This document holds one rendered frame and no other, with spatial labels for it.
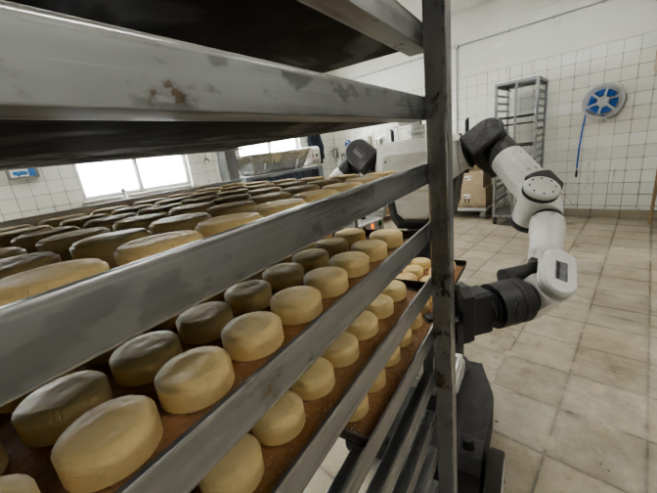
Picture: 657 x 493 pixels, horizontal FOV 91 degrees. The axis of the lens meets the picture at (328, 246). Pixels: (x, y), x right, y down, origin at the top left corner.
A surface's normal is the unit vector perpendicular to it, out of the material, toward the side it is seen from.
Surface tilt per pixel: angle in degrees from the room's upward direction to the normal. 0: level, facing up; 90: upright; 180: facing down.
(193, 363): 0
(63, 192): 90
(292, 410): 0
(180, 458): 90
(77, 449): 0
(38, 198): 90
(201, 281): 90
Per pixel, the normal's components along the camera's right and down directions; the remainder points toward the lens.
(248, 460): -0.12, -0.95
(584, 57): -0.68, 0.29
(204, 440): 0.84, 0.05
